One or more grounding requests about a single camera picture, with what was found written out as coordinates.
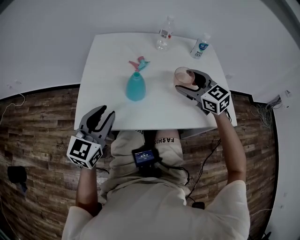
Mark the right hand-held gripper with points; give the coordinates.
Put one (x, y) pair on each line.
(215, 100)

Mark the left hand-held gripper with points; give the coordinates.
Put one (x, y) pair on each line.
(79, 151)

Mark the pink textured plastic cup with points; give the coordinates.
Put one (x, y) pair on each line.
(182, 77)

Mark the teal large spray bottle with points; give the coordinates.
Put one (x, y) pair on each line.
(136, 89)

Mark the person's right forearm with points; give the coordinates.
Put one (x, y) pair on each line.
(232, 150)

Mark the person's left forearm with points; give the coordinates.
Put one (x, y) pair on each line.
(86, 189)

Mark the clear plastic bottle red label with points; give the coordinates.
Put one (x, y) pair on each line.
(163, 41)

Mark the pink and teal spray nozzle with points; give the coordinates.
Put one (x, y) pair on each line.
(140, 63)

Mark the white table leg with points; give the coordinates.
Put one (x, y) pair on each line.
(197, 133)

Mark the black screen device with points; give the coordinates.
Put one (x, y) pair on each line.
(144, 158)

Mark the person's beige printed shorts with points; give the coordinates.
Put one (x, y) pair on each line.
(171, 152)

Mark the black waste bin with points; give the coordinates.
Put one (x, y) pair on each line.
(17, 174)

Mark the small blue plastic bag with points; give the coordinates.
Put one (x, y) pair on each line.
(22, 187)

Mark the person's beige t-shirt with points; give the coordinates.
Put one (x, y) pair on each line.
(159, 213)

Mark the small black box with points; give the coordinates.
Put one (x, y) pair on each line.
(198, 205)

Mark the black tripod stand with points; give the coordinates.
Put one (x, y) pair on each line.
(267, 236)

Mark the white wall box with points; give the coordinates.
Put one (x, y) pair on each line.
(285, 98)

